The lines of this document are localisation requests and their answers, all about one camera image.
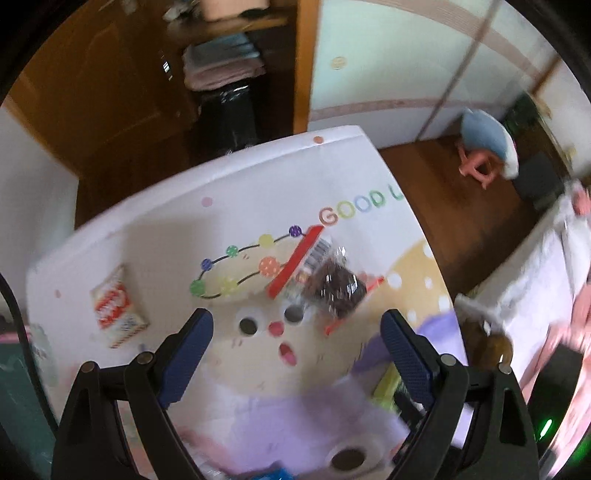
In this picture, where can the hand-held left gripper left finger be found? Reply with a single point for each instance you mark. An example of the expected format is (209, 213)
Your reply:
(189, 355)

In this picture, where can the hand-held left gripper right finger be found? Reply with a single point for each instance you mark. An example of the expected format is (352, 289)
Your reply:
(406, 360)

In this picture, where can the yellow-green puffed snack packet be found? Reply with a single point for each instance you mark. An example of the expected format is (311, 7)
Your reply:
(385, 387)

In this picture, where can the clear packet with red trim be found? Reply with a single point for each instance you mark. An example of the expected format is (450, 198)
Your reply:
(337, 286)

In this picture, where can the brown round knob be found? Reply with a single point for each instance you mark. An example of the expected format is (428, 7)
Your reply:
(496, 344)

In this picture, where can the red and white snack packet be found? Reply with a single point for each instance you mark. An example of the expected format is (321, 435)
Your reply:
(115, 309)

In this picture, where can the white bed cover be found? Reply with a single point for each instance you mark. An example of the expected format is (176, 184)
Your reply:
(535, 286)

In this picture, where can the small blue candy packet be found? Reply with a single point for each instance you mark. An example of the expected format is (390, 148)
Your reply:
(272, 475)

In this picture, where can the printed cartoon tablecloth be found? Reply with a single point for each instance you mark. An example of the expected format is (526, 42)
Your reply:
(184, 207)

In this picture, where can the pink stool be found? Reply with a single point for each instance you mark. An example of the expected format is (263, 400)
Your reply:
(480, 166)

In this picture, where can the black box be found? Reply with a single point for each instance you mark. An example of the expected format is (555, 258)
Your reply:
(538, 180)

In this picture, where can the black bin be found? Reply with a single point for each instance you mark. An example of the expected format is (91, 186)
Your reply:
(231, 120)

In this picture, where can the blue cushion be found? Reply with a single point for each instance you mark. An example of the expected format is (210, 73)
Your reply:
(487, 134)

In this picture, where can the dark green box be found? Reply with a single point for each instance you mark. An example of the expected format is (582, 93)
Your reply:
(524, 110)

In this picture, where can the wooden door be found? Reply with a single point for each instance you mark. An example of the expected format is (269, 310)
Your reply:
(101, 83)

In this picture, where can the folded towels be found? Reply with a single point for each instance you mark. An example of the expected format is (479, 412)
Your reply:
(221, 64)

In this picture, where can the pastel sliding wardrobe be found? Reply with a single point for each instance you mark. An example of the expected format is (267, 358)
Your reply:
(392, 55)

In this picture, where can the wooden shelf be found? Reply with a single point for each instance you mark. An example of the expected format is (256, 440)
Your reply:
(231, 25)

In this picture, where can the pink bucket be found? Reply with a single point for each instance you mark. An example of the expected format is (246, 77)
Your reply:
(231, 8)

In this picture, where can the green chalkboard with pink frame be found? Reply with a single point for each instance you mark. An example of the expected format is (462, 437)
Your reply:
(18, 415)

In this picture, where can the wooden door frame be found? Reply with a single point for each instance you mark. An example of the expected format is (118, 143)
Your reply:
(305, 69)

